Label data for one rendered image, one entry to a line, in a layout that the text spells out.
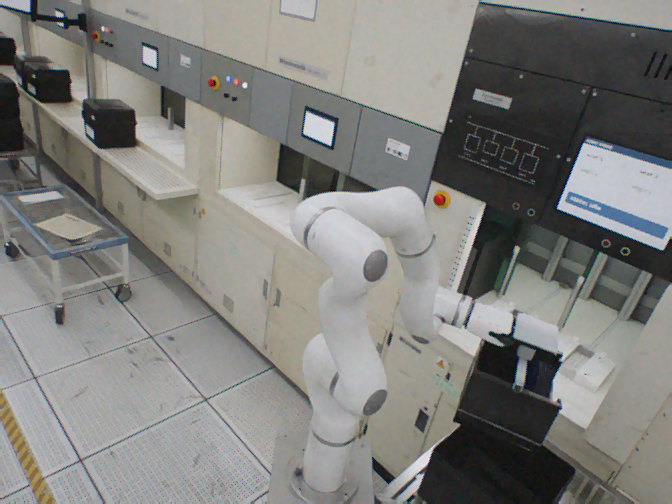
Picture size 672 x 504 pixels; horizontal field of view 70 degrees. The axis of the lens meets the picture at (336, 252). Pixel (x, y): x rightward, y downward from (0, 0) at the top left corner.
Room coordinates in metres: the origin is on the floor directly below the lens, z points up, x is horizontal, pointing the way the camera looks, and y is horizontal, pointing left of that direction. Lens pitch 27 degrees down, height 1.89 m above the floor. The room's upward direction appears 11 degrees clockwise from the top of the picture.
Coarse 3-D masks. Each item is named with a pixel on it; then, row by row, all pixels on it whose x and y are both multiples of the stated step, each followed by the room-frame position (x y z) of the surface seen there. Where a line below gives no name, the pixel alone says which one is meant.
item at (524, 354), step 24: (528, 336) 0.95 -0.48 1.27; (552, 336) 0.97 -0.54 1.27; (480, 360) 1.10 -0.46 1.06; (504, 360) 1.08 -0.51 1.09; (528, 360) 1.06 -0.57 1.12; (552, 360) 1.05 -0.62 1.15; (480, 384) 0.90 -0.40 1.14; (504, 384) 0.88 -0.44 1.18; (552, 384) 1.00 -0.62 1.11; (480, 408) 0.90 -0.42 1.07; (504, 408) 0.88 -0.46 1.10; (528, 408) 0.86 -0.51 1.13; (552, 408) 0.85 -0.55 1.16; (480, 432) 0.93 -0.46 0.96; (504, 432) 0.87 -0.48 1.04; (528, 432) 0.86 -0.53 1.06; (528, 456) 0.87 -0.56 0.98
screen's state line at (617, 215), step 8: (568, 192) 1.32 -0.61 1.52; (568, 200) 1.32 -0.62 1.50; (576, 200) 1.30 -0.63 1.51; (584, 200) 1.29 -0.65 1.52; (592, 200) 1.28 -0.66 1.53; (584, 208) 1.29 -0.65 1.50; (592, 208) 1.27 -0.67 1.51; (600, 208) 1.26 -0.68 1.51; (608, 208) 1.25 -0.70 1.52; (616, 208) 1.24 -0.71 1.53; (608, 216) 1.24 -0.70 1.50; (616, 216) 1.23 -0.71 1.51; (624, 216) 1.22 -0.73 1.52; (632, 216) 1.21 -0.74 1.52; (624, 224) 1.22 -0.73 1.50; (632, 224) 1.21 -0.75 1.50; (640, 224) 1.19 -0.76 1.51; (648, 224) 1.18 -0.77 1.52; (656, 224) 1.17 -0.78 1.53; (648, 232) 1.18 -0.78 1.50; (656, 232) 1.17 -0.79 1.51; (664, 232) 1.16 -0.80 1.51
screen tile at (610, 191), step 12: (588, 156) 1.31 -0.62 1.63; (600, 156) 1.30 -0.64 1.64; (600, 168) 1.29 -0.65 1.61; (612, 168) 1.27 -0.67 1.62; (576, 180) 1.32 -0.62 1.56; (588, 180) 1.30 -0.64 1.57; (600, 180) 1.28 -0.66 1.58; (612, 180) 1.26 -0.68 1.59; (624, 180) 1.25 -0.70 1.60; (588, 192) 1.29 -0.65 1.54; (600, 192) 1.27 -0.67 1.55; (612, 192) 1.25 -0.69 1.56
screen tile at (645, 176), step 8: (640, 168) 1.23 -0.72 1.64; (648, 168) 1.22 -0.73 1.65; (640, 176) 1.23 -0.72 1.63; (648, 176) 1.22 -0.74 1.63; (656, 176) 1.20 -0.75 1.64; (664, 176) 1.19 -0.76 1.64; (640, 184) 1.22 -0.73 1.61; (648, 184) 1.21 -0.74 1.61; (656, 184) 1.20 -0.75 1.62; (664, 184) 1.19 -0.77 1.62; (632, 192) 1.23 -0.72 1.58; (664, 192) 1.18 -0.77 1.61; (624, 200) 1.23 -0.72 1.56; (632, 200) 1.22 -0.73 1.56; (640, 200) 1.21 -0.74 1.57; (648, 200) 1.20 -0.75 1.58; (656, 200) 1.19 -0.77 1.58; (632, 208) 1.22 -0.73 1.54; (640, 208) 1.21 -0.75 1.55; (648, 208) 1.19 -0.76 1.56; (656, 208) 1.18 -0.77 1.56; (664, 208) 1.17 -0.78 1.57; (656, 216) 1.18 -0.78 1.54; (664, 216) 1.17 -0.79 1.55
